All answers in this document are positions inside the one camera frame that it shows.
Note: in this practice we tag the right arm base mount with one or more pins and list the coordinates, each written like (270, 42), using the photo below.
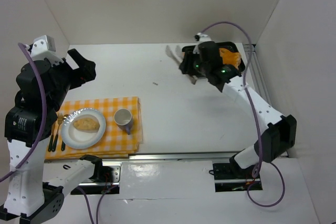
(228, 180)

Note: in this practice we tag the bread on plate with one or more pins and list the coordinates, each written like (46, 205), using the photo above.
(86, 124)

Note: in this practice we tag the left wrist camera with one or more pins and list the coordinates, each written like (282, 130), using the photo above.
(43, 44)

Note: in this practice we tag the black baking tray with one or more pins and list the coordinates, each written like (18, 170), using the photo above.
(227, 50)

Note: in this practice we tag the yellow checkered cloth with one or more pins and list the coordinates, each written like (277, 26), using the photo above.
(115, 142)

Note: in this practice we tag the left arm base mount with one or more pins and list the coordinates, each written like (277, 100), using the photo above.
(105, 181)

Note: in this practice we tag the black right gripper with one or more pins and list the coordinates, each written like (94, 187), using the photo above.
(185, 60)

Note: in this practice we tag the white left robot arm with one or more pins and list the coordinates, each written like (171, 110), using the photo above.
(43, 85)

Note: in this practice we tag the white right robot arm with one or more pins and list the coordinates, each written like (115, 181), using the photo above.
(276, 133)

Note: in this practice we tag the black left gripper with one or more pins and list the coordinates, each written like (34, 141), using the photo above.
(85, 68)

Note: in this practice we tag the white paper plate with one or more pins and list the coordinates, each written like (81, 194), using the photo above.
(82, 139)

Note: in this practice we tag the stainless steel tongs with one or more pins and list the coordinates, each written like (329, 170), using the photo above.
(177, 55)

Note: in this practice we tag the gold knife green handle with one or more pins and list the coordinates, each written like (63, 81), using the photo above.
(63, 146)

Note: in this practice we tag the aluminium rail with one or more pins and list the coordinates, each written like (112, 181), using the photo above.
(215, 157)

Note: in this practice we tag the gold fork green handle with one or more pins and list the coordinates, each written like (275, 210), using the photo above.
(54, 129)

